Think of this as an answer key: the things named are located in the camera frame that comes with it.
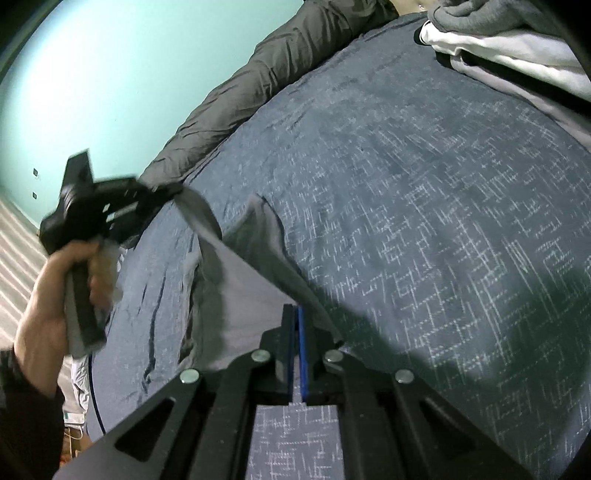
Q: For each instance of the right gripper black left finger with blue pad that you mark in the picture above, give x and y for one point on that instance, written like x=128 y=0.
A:
x=276 y=353

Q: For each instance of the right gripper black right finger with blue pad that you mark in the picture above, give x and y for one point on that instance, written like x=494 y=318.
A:
x=319 y=386

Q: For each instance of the grey garment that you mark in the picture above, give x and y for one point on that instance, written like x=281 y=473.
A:
x=236 y=283

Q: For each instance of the dark sleeve forearm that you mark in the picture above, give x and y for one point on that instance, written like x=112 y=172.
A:
x=31 y=425

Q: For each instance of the stack of folded clothes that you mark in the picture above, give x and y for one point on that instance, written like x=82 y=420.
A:
x=517 y=48

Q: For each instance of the person's left hand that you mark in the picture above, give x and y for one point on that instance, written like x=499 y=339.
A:
x=41 y=341

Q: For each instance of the beige striped curtain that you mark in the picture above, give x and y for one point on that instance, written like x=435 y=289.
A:
x=21 y=259

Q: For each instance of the light lavender sheet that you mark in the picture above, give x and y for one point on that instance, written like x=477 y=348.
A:
x=75 y=383

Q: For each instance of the blue patterned bed sheet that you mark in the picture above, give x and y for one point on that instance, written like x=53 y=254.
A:
x=443 y=225

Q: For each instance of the rolled dark grey duvet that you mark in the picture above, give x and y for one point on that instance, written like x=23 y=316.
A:
x=317 y=31

